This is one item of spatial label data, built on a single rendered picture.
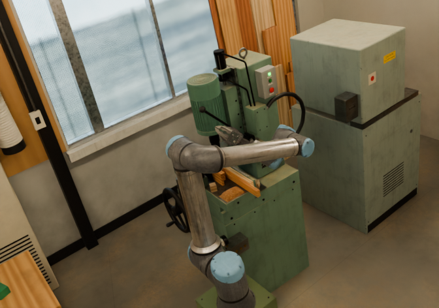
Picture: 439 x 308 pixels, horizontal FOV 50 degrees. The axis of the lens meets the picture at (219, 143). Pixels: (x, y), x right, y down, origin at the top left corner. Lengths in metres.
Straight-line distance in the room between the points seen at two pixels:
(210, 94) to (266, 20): 1.96
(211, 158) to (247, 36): 2.43
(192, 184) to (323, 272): 1.56
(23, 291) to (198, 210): 1.37
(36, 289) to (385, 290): 2.13
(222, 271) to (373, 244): 1.64
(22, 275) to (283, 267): 1.65
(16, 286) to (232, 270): 1.50
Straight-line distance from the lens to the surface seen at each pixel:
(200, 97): 2.47
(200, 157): 1.87
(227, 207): 2.54
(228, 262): 2.18
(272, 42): 4.26
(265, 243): 2.97
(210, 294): 2.44
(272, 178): 2.84
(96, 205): 3.98
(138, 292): 3.51
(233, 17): 4.04
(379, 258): 3.45
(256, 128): 2.59
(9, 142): 3.37
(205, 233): 2.20
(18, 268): 3.29
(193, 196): 2.07
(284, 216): 2.97
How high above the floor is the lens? 2.39
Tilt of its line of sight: 29 degrees down
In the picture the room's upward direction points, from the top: 12 degrees counter-clockwise
